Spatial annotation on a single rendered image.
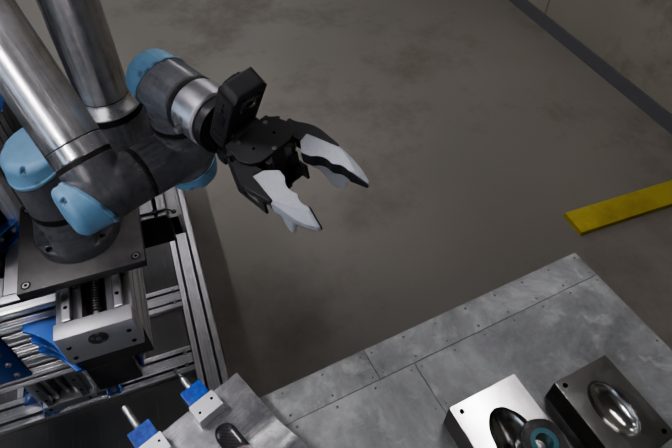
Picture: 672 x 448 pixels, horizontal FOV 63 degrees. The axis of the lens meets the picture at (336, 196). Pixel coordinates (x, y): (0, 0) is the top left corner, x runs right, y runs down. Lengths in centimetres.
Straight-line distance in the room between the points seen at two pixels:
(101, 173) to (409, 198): 196
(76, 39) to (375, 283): 161
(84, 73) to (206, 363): 114
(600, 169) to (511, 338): 182
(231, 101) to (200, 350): 141
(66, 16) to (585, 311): 115
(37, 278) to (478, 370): 86
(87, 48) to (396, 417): 84
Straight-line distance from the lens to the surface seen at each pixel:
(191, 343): 190
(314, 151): 58
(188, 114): 66
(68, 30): 93
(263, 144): 59
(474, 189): 266
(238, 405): 109
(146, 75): 73
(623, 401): 121
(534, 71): 353
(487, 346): 123
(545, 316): 131
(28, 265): 115
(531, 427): 106
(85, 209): 73
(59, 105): 75
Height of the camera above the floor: 185
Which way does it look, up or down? 47 degrees down
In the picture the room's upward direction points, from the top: straight up
